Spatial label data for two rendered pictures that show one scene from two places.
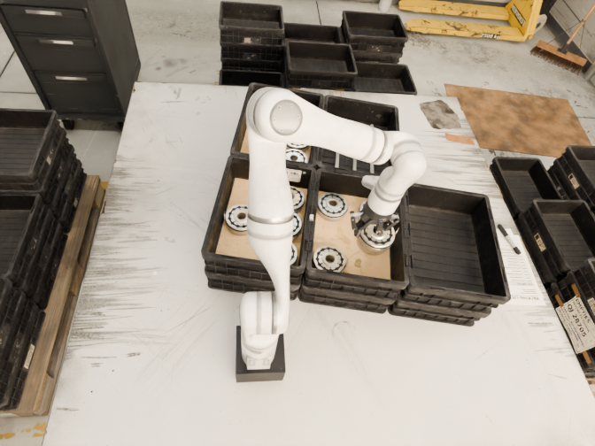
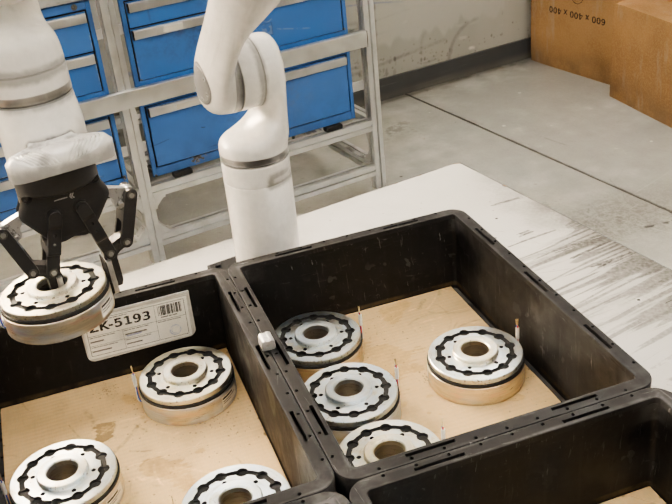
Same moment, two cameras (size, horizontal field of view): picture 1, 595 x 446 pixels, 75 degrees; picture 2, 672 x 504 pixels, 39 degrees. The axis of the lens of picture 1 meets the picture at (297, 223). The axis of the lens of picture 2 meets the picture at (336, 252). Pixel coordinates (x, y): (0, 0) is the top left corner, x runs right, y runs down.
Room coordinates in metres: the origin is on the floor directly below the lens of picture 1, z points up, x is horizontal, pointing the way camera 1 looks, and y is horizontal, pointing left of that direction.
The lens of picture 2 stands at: (1.48, -0.15, 1.45)
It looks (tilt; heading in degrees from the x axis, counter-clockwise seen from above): 29 degrees down; 166
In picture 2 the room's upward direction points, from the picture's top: 6 degrees counter-clockwise
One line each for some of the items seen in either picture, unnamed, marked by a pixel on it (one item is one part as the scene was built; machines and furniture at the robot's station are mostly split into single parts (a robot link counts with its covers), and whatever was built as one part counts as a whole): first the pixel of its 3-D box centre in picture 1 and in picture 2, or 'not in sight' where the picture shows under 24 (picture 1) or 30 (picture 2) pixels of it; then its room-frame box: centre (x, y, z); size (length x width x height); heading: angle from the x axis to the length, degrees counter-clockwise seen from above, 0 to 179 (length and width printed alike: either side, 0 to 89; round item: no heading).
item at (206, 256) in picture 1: (263, 209); (413, 325); (0.71, 0.11, 0.92); 0.40 x 0.30 x 0.02; 3
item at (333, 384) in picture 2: not in sight; (348, 389); (0.72, 0.04, 0.86); 0.05 x 0.05 x 0.01
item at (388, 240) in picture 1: (377, 232); (53, 289); (0.65, -0.23, 1.01); 0.10 x 0.10 x 0.01
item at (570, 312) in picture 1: (578, 323); not in sight; (0.81, -1.28, 0.41); 0.31 x 0.02 x 0.16; 13
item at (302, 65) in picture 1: (315, 88); not in sight; (2.11, 0.05, 0.37); 0.40 x 0.30 x 0.45; 103
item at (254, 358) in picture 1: (258, 342); (262, 211); (0.32, 0.04, 0.89); 0.09 x 0.09 x 0.17; 13
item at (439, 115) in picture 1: (440, 113); not in sight; (1.65, -0.59, 0.71); 0.22 x 0.19 x 0.01; 13
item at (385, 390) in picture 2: (286, 223); (349, 393); (0.72, 0.04, 0.86); 0.10 x 0.10 x 0.01
